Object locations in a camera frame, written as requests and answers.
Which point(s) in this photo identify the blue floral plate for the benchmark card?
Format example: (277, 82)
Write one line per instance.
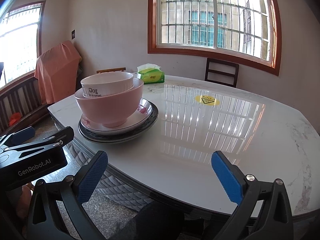
(114, 139)

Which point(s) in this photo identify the black wall switch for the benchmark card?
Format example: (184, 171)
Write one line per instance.
(73, 34)

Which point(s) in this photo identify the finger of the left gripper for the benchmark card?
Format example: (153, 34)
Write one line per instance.
(62, 138)
(18, 138)

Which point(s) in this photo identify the yellow warning sticker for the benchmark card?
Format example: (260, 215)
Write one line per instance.
(207, 100)

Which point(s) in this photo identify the person left hand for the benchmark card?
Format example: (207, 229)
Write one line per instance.
(24, 200)

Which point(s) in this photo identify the white plate pink roses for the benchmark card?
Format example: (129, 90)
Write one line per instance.
(139, 117)

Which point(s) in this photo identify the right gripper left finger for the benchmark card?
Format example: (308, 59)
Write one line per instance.
(77, 189)

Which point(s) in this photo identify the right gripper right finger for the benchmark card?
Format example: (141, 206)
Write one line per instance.
(245, 193)

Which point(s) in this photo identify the side window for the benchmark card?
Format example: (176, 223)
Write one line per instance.
(20, 40)

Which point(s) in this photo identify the white bowl Dog print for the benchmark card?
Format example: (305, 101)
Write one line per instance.
(105, 84)

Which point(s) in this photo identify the light wooden chair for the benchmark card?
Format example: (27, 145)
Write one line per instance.
(121, 69)

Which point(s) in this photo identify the orange cloth cover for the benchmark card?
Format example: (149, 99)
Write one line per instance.
(56, 72)

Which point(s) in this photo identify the dark wooden bench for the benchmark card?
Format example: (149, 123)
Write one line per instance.
(22, 95)

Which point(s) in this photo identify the green tissue pack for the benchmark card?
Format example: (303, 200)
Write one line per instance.
(150, 73)

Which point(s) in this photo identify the dark wooden chair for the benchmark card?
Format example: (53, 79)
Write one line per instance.
(221, 72)

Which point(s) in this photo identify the brown framed window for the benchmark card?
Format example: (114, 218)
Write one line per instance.
(245, 32)

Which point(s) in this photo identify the orange object on bench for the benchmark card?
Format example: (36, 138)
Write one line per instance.
(15, 118)

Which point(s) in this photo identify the pink bowl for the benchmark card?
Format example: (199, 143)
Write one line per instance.
(112, 110)

